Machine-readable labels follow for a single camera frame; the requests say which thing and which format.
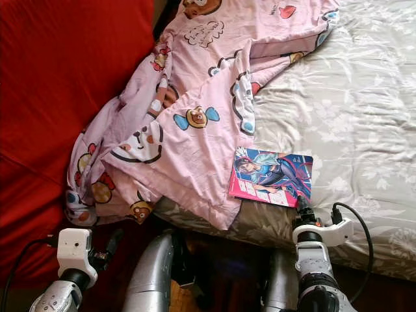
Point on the anime comic book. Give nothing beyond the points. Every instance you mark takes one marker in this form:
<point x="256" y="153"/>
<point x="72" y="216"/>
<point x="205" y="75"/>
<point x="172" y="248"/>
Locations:
<point x="270" y="174"/>

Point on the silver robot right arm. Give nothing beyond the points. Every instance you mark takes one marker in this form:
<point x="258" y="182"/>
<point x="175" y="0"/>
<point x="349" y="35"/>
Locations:
<point x="315" y="260"/>

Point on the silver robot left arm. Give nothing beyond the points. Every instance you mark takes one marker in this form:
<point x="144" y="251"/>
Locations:
<point x="58" y="298"/>

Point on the pink cartoon print blanket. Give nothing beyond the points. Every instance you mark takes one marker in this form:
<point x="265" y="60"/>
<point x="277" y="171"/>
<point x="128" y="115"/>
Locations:
<point x="195" y="162"/>

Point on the bed with grey floral sheet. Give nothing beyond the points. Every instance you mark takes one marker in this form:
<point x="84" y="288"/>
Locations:
<point x="351" y="97"/>

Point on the red covered mattress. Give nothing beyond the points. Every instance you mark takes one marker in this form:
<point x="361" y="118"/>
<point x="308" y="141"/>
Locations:
<point x="65" y="97"/>

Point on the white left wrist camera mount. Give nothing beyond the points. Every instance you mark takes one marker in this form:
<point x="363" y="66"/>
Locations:
<point x="75" y="248"/>

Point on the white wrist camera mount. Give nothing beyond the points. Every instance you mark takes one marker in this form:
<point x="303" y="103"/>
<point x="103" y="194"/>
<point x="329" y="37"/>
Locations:
<point x="75" y="248"/>
<point x="335" y="233"/>

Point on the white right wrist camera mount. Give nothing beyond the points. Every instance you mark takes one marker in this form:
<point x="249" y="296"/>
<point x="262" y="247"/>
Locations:
<point x="335" y="233"/>

